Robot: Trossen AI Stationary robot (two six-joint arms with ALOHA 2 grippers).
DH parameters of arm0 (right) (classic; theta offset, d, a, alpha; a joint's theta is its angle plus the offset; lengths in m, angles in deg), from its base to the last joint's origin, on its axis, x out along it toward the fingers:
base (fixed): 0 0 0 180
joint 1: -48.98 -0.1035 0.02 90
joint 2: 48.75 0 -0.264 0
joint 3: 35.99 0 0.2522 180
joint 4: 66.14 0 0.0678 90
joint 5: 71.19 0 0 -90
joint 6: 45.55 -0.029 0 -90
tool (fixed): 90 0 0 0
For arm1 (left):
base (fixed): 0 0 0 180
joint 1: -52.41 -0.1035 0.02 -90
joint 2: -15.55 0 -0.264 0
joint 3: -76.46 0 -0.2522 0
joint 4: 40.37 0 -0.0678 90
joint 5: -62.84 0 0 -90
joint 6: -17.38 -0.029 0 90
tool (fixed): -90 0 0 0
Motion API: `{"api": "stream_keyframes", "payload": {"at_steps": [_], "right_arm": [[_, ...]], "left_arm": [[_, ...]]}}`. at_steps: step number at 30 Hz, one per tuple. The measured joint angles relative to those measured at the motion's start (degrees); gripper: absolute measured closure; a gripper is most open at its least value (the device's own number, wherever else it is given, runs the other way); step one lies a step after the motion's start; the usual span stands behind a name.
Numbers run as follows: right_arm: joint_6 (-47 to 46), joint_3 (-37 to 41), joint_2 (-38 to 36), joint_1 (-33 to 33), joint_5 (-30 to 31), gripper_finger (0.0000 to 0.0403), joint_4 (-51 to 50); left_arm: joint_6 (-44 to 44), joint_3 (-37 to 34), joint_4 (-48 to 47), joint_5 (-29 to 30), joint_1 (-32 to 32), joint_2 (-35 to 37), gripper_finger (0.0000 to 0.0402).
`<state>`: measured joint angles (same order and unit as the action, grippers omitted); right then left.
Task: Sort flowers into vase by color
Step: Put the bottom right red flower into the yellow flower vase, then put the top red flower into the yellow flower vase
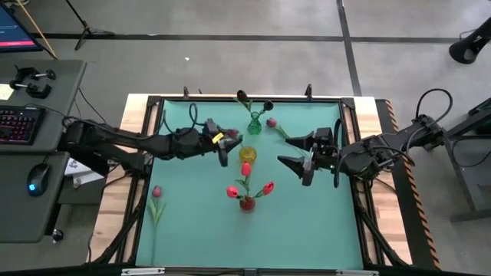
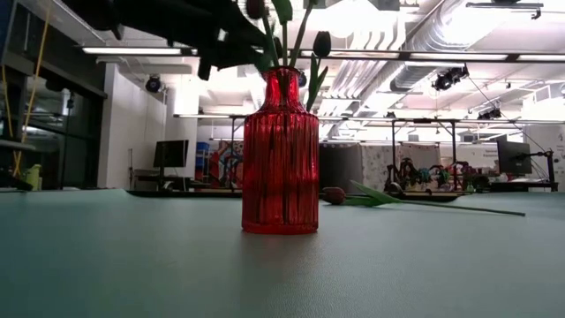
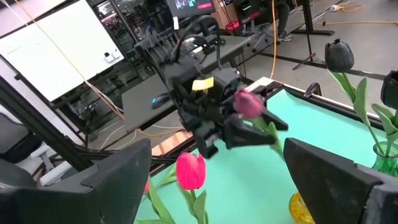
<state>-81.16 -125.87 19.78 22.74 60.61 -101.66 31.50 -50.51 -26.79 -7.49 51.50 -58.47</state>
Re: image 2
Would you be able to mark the green table mat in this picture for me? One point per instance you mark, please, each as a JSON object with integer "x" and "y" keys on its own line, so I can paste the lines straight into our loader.
{"x": 132, "y": 265}

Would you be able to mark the black ceiling bracket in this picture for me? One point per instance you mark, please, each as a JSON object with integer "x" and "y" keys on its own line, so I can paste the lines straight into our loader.
{"x": 503, "y": 5}

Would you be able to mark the yellow-green bottle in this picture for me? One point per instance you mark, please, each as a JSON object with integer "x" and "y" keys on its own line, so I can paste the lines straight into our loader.
{"x": 33, "y": 176}

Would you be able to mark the background office desk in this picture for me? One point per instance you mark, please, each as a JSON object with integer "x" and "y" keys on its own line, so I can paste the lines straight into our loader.
{"x": 176, "y": 181}

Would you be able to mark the black monitor on arm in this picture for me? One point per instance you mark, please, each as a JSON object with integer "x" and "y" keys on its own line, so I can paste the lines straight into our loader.
{"x": 514, "y": 157}

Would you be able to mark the black round ceiling lamp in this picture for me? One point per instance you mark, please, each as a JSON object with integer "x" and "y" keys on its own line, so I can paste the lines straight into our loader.
{"x": 153, "y": 84}
{"x": 302, "y": 78}

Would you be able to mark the pink artificial tulip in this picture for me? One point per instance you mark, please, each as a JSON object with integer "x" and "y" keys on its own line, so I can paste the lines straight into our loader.
{"x": 256, "y": 8}

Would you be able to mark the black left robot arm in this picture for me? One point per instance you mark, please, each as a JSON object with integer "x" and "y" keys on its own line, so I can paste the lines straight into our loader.
{"x": 145, "y": 17}

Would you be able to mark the silver ventilation duct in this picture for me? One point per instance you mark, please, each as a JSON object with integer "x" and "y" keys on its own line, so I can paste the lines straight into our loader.
{"x": 415, "y": 66}

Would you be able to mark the thin yellow rod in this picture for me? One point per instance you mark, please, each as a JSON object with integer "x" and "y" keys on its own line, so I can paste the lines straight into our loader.
{"x": 33, "y": 88}

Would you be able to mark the grey side table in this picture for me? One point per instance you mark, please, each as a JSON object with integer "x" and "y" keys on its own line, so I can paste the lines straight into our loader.
{"x": 13, "y": 146}

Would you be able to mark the blue storage bin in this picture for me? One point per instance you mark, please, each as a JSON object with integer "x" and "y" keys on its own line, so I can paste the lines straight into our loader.
{"x": 203, "y": 152}

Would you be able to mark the black partition panel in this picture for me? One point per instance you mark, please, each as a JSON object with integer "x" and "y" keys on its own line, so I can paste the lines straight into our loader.
{"x": 340, "y": 168}

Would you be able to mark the black computer monitor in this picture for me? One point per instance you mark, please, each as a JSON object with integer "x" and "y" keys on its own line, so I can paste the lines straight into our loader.
{"x": 171, "y": 153}

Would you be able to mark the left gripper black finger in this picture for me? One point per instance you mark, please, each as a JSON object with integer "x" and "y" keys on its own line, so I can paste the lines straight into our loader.
{"x": 251, "y": 59}
{"x": 258, "y": 40}

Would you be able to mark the red ribbed glass vase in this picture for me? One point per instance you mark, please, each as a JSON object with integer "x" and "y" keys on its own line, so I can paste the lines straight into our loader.
{"x": 280, "y": 168}

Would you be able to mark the background flower bunch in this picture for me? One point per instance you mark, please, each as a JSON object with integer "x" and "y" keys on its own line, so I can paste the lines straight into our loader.
{"x": 468, "y": 176}

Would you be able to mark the white patterned curtain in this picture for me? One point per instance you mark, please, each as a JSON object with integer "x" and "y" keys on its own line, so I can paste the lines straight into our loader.
{"x": 375, "y": 165}

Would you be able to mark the black ceiling spotlight cluster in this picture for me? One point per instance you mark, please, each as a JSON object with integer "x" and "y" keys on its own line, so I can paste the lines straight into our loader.
{"x": 450, "y": 77}

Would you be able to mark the black background station frame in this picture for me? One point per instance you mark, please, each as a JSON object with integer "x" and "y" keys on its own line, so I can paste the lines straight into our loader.
{"x": 393, "y": 146}

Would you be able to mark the colourful wall mural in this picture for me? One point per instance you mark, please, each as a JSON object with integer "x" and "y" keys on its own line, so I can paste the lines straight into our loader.
{"x": 229, "y": 163}

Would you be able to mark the maroon artificial tulip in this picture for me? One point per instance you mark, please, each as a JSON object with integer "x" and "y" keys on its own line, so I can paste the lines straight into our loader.
{"x": 333, "y": 195}

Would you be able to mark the small black ceiling spotlight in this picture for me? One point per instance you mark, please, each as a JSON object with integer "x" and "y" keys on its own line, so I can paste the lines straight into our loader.
{"x": 490, "y": 114}

